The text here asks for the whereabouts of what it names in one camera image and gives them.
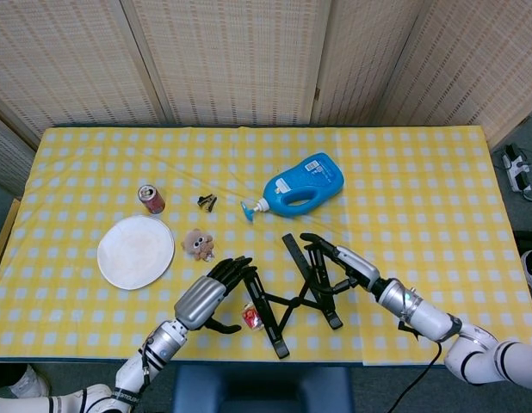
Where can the robot right five-finger hand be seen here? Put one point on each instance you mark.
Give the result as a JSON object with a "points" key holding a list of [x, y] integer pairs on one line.
{"points": [[360, 266]]}

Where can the robot left five-finger hand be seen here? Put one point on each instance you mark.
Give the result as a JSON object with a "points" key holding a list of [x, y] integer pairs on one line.
{"points": [[201, 301]]}

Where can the black folding laptop stand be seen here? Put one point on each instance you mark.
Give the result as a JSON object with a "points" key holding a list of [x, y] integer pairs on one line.
{"points": [[272, 327]]}

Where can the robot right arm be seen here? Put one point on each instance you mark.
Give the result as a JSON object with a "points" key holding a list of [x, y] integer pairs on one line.
{"points": [[425, 314]]}

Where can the yellow checkered tablecloth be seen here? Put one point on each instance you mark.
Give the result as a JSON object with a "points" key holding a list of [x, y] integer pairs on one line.
{"points": [[421, 206]]}

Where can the woven folding screen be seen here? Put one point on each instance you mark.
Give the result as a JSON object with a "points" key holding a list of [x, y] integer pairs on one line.
{"points": [[227, 56]]}

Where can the red snack packet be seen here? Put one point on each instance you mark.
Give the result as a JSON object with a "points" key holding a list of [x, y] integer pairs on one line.
{"points": [[250, 317]]}

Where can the white paper plate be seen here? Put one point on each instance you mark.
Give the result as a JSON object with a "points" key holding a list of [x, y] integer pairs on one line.
{"points": [[134, 251]]}

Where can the blue pump detergent bottle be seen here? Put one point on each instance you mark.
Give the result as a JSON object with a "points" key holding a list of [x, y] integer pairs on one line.
{"points": [[317, 180]]}

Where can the black binder clip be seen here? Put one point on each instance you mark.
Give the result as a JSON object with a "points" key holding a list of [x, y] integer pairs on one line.
{"points": [[205, 202]]}

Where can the blue chair seat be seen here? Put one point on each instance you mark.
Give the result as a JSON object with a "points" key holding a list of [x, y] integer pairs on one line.
{"points": [[261, 391]]}

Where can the red soda can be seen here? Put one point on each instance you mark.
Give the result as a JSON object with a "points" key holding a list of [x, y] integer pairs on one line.
{"points": [[153, 202]]}

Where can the white power strip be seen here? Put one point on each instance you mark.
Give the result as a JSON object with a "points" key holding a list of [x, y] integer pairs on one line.
{"points": [[513, 170]]}

